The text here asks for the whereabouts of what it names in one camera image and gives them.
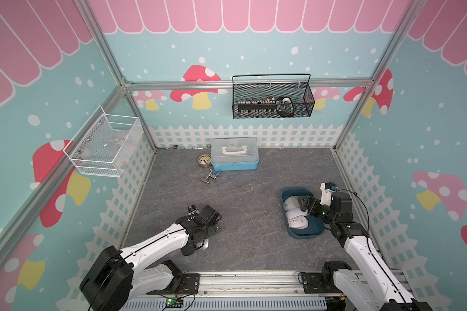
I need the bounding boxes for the white mouse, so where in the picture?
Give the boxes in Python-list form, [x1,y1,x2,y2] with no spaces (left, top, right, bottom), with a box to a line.
[288,217,309,229]
[284,196,300,211]
[285,209,308,220]

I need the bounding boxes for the silver mouse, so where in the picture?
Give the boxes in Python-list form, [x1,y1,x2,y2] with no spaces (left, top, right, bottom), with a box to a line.
[197,238,209,250]

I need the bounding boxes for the black mouse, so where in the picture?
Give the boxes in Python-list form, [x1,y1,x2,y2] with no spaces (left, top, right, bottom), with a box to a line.
[180,242,197,256]

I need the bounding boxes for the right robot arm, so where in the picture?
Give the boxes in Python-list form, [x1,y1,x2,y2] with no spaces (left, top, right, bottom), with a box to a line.
[298,189,432,310]

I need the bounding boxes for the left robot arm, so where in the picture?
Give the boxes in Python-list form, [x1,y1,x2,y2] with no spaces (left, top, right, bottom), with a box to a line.
[79,206,222,310]

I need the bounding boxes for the teal storage box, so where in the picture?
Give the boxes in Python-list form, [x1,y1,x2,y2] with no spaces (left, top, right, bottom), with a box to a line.
[281,187,324,240]

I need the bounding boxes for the blue box clear lid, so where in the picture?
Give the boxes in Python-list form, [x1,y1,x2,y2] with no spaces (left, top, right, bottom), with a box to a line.
[211,137,259,171]

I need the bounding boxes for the metal tap fitting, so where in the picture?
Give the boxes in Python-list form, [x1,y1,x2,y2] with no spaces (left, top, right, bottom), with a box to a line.
[201,171,220,184]

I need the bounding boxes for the green led circuit board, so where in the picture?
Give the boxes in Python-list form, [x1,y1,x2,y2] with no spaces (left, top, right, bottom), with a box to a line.
[163,298,184,310]

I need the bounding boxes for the socket set in basket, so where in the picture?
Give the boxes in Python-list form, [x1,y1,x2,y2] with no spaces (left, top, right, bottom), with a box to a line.
[233,97,294,118]

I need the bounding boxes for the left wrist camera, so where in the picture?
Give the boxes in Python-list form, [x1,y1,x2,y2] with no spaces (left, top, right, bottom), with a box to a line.
[188,205,198,215]

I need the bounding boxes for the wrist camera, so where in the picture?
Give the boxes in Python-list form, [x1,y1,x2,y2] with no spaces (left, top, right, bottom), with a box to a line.
[188,205,198,215]
[320,182,337,206]

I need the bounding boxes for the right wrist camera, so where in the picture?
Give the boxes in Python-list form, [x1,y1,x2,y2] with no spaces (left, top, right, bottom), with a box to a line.
[320,182,337,206]

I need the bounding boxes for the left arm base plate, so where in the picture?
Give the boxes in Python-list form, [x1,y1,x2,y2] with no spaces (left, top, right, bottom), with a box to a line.
[154,273,201,295]

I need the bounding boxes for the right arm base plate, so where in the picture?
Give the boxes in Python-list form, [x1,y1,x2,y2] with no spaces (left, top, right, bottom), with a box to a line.
[298,272,335,294]

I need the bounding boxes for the black wire basket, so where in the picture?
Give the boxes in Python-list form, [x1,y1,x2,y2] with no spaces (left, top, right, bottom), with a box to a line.
[232,74,315,119]

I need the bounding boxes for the white wire basket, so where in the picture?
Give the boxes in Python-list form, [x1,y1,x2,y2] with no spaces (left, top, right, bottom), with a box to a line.
[64,107,143,178]

